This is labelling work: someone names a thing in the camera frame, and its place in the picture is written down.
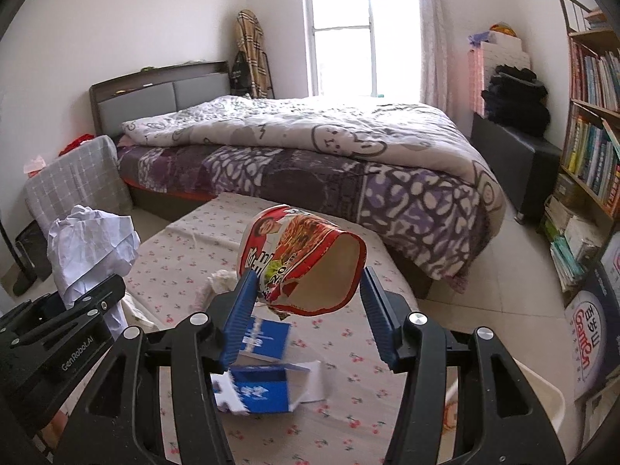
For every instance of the pile of stacked books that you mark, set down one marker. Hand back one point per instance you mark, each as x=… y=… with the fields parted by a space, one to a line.
x=569 y=247

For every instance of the grey striped covered furniture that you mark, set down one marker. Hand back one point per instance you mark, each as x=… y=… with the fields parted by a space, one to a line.
x=72 y=179

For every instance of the blue printed cardboard box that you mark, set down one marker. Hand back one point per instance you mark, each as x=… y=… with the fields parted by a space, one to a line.
x=591 y=329

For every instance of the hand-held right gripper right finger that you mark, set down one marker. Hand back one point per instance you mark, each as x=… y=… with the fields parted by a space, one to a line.
x=379 y=322

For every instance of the pink fabric wardrobe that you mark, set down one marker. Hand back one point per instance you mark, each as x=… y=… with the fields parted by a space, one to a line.
x=477 y=75

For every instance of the pile of black clothes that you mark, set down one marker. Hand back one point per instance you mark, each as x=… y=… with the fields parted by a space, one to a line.
x=513 y=101

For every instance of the red instant noodle cup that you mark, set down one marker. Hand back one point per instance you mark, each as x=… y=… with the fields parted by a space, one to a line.
x=290 y=247

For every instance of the white paper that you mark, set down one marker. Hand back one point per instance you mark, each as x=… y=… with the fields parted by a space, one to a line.
x=92 y=247

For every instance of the light curtain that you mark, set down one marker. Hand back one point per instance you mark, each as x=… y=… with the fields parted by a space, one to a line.
x=432 y=34

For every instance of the white plastic bin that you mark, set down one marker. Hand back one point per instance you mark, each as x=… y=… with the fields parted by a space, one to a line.
x=547 y=397

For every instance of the bed with patterned quilt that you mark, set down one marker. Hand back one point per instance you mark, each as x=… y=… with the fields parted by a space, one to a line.
x=242 y=169

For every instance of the wooden bookshelf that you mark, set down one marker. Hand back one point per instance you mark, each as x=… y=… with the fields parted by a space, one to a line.
x=588 y=110

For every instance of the cherry print tablecloth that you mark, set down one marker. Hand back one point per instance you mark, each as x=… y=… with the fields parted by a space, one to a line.
x=339 y=348

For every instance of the blue and white carton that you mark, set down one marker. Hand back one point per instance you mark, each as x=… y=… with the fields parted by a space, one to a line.
x=264 y=382

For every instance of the black ottoman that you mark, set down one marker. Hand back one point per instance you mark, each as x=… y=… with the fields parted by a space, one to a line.
x=523 y=164

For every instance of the bed with grey headboard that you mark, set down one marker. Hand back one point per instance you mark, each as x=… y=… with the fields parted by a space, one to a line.
x=145 y=92

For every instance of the black waste bin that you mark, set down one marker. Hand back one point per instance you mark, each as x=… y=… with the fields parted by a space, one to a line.
x=30 y=252

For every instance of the crumpled white tissue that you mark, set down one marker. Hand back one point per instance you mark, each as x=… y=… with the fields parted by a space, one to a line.
x=220 y=281

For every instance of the row of upright books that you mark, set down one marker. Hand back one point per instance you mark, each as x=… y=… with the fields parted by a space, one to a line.
x=588 y=155
x=598 y=77

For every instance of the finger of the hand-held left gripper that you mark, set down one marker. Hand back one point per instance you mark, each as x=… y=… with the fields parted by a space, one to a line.
x=92 y=295

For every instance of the black hanging bag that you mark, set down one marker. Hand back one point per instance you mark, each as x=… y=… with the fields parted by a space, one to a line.
x=238 y=75

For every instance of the plaid coat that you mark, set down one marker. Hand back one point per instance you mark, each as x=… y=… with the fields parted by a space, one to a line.
x=249 y=43

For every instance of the red cloth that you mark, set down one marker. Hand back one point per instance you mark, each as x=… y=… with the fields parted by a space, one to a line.
x=77 y=143

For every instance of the pink tissue pack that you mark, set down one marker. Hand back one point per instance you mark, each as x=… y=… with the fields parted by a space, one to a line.
x=35 y=165

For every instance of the white printed quilt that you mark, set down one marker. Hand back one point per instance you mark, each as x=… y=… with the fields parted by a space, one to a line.
x=290 y=126

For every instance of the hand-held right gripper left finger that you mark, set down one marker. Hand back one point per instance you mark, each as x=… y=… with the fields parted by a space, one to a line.
x=240 y=322

